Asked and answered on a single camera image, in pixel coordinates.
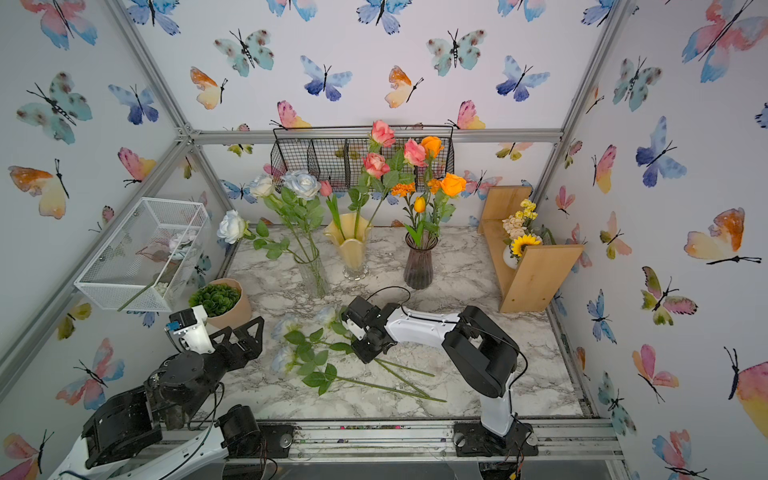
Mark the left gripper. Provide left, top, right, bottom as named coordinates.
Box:
left=175, top=315, right=264, bottom=424

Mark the orange yellow tulip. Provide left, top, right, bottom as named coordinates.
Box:
left=406, top=194, right=431, bottom=249

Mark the orange marigold flower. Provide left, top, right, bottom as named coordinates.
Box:
left=391, top=183, right=420, bottom=243

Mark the small pink rosebud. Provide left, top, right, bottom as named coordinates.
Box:
left=319, top=180, right=346, bottom=241

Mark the orange rose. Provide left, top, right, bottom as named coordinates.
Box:
left=419, top=136, right=443, bottom=183
left=437, top=173, right=467, bottom=238

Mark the pink rose tall stem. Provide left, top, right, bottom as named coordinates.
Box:
left=353, top=119, right=397, bottom=241

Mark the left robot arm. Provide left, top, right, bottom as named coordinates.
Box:
left=50, top=317, right=265, bottom=479

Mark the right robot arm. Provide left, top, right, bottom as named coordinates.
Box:
left=341, top=296, right=528, bottom=439

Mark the green succulent in pink pot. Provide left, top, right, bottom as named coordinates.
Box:
left=188, top=278, right=252, bottom=329

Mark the purple ribbed glass vase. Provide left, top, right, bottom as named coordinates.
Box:
left=403, top=233, right=439, bottom=290

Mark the clear glass vase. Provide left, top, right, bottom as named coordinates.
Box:
left=294, top=246, right=329, bottom=298

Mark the yellow ruffled glass vase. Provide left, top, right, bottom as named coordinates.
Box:
left=324, top=213, right=373, bottom=280

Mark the sunflower bouquet in white vase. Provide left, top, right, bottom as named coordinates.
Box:
left=502, top=199, right=555, bottom=270

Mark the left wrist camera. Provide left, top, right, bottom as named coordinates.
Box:
left=165, top=305, right=214, bottom=354

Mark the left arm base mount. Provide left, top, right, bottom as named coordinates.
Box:
left=214, top=404, right=296, bottom=459

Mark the aluminium front rail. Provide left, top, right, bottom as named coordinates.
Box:
left=155, top=418, right=625, bottom=464

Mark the white mesh wall box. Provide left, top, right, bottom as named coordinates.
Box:
left=74, top=197, right=211, bottom=313

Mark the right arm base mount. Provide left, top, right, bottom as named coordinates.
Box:
left=453, top=420, right=539, bottom=458

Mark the wooden wall shelf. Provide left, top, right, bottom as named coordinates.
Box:
left=478, top=186, right=584, bottom=314

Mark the black wire wall basket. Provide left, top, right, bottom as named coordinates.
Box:
left=268, top=124, right=455, bottom=193

